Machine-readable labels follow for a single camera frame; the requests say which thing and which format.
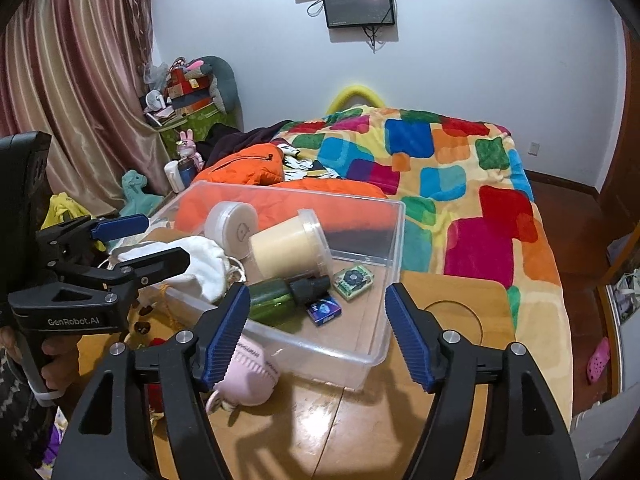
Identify pile of boxes and toys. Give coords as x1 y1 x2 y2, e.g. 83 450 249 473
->
142 60 221 121

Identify green bottle with black cap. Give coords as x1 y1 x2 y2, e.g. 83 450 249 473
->
247 275 331 323

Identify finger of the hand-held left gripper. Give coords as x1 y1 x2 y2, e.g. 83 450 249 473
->
37 213 151 261
52 247 193 293

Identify colourful patchwork blanket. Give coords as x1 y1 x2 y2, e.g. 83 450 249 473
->
272 105 573 426

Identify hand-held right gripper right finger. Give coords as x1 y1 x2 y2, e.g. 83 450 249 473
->
384 282 581 480

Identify black yellow patterned cloth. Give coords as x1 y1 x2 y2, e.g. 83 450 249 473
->
280 142 341 181

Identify wooden desk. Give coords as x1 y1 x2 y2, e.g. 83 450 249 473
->
60 227 518 480

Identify orange padded jacket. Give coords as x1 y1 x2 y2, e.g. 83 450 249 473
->
175 142 401 261

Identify clear plastic storage box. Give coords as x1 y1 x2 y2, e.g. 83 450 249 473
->
107 181 407 392

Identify pink curtain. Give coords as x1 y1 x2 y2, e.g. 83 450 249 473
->
0 0 173 216

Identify wooden door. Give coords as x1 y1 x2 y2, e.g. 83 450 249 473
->
595 20 640 211

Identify white cloth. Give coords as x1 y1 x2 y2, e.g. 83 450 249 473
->
117 236 233 306

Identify grey pillow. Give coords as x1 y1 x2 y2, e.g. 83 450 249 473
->
185 56 240 116

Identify pink rabbit toy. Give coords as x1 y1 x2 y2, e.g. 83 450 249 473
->
177 129 203 171

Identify small green square box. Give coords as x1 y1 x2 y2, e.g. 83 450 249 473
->
332 263 375 301

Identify small black monitor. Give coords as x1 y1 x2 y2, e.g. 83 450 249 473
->
321 0 397 29

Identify dark clothes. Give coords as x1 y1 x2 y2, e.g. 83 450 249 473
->
202 120 296 168

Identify teal plush dinosaur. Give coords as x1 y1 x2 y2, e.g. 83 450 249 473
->
120 170 166 218

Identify pink round case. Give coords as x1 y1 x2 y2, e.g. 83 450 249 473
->
205 335 281 413

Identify cream jar with clear lid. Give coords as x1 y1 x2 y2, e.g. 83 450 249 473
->
249 208 332 281

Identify black monitor cables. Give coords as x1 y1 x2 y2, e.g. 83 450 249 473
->
362 25 386 53

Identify green patterned box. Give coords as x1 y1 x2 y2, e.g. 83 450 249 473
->
157 110 236 156

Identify white bottle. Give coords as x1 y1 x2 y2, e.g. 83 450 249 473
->
164 160 186 193

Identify person's left forearm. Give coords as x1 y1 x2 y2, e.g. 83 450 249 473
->
0 330 56 466

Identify pink clog shoe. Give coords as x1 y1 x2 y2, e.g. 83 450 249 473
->
586 336 612 385

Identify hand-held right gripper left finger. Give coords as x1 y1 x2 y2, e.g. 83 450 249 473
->
59 284 251 480

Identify yellow cushion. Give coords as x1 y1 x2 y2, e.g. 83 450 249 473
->
326 85 386 113

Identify small blue box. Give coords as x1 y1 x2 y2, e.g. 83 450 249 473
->
305 296 343 328

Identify person's left hand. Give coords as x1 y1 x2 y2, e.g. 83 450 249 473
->
41 332 81 393

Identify white round jar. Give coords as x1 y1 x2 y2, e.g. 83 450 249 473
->
204 201 260 261

